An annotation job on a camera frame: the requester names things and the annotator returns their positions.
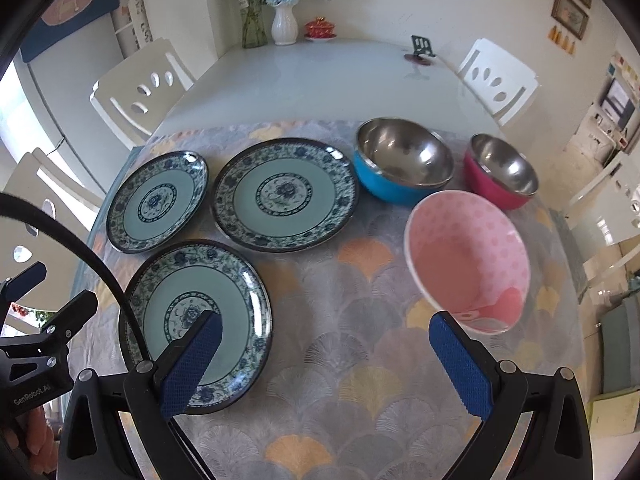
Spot lower small framed picture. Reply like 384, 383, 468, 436
551, 0, 589, 40

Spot large blue floral plate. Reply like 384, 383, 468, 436
212, 138, 359, 254

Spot white ribbed vase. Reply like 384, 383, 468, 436
271, 4, 298, 47

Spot fan pattern table mat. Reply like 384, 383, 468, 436
67, 119, 589, 480

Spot blue table cloth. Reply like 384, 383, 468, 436
69, 145, 151, 302

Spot blue steel bowl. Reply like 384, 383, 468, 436
352, 117, 454, 207

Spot black cable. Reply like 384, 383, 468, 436
0, 192, 147, 363

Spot small blue floral plate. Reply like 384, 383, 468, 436
106, 151, 208, 254

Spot person's hand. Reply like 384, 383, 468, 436
1, 406, 58, 479

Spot black phone stand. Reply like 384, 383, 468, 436
404, 35, 436, 66

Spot red lidded sugar bowl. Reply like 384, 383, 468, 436
305, 16, 336, 41

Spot glass vase with stems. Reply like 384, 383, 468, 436
214, 0, 274, 50

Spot blue wall hanging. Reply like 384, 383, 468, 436
21, 0, 119, 63

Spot white chair near left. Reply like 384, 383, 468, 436
1, 148, 103, 312

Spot white chair far right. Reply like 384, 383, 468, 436
458, 38, 539, 127

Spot white chair near right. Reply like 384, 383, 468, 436
556, 152, 639, 297

